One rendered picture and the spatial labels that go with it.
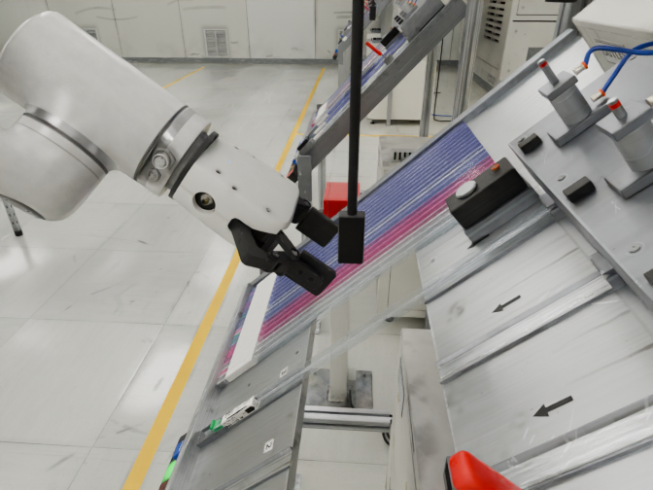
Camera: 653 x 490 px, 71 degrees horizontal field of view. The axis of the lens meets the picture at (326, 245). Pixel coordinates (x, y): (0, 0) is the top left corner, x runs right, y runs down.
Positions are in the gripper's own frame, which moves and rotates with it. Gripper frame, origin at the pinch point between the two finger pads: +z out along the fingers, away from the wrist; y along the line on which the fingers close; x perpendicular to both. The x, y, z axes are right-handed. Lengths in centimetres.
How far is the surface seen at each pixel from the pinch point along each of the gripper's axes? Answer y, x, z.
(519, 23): 113, -41, 31
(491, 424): -17.8, -5.7, 12.1
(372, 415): 40, 51, 50
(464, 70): 109, -23, 27
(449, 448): 8.6, 20.2, 39.7
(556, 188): -6.4, -19.4, 8.4
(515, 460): -21.1, -6.6, 12.1
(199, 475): -6.0, 31.8, 5.5
